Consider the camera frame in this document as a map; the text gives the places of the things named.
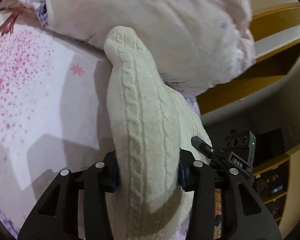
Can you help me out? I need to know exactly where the cream cable knit sweater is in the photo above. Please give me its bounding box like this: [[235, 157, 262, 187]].
[[104, 26, 210, 239]]

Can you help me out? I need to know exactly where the person's right hand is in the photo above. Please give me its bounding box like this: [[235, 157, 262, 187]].
[[215, 189, 222, 215]]

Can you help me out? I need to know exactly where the wooden shelf unit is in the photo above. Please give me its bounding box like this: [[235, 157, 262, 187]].
[[253, 153, 290, 225]]

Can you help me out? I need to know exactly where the floral pink bed sheet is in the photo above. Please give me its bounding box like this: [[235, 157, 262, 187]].
[[0, 0, 113, 238]]

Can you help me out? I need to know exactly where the right floral pink pillow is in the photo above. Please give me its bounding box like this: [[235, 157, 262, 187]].
[[17, 0, 255, 97]]

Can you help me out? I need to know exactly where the wooden headboard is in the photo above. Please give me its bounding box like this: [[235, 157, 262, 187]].
[[197, 3, 300, 114]]

